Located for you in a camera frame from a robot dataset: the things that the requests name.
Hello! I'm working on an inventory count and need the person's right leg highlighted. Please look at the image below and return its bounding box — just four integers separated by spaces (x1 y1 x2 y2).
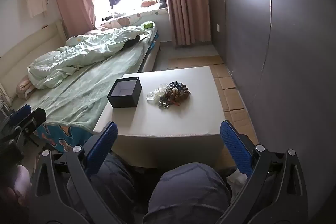
143 162 233 224

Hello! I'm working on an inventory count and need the green bed with duvet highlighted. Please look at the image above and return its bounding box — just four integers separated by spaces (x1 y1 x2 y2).
34 38 158 135

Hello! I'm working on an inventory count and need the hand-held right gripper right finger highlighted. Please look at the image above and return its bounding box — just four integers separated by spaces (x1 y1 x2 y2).
220 120 309 224

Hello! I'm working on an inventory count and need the pink pillow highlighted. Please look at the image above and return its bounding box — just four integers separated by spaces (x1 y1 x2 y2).
16 74 36 97

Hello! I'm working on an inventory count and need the bed with green sheet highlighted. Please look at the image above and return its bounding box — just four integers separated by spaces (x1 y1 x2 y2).
0 20 162 109

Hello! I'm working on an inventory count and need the blue printed blanket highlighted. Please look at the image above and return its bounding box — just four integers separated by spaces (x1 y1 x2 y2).
35 123 93 154

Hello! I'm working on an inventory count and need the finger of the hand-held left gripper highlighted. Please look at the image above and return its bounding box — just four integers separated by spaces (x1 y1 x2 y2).
23 108 47 136
9 104 32 125

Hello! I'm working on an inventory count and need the dark grey wardrobe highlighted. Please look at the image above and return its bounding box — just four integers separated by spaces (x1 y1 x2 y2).
205 0 336 224

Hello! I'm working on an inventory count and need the pile of bead bracelets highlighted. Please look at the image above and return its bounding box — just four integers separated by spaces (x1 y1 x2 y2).
146 81 191 111

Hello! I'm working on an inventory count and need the person's leg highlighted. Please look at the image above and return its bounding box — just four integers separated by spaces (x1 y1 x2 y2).
143 162 233 224
67 153 139 224

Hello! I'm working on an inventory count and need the person's left leg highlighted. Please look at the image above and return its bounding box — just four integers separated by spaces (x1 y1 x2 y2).
67 153 139 224

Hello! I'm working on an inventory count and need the black cloth item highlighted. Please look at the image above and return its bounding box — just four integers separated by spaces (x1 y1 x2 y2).
125 35 141 47

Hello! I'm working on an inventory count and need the light green quilt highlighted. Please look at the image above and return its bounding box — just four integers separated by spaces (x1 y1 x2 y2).
28 25 150 89

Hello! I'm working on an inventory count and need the white low table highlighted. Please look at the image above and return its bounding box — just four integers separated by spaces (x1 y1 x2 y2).
93 66 227 169

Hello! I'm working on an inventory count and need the black square box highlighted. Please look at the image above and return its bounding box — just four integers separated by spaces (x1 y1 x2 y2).
107 76 142 108

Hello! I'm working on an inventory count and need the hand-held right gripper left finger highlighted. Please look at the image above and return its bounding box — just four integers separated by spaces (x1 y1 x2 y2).
30 121 118 224

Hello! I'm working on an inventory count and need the person's left hand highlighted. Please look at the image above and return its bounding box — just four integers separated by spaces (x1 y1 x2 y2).
7 164 31 207

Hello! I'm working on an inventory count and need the printed windowsill cushion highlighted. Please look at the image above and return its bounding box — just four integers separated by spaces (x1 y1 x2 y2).
101 7 168 29

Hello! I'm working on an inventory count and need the white sock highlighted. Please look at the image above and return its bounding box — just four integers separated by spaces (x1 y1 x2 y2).
227 169 248 186

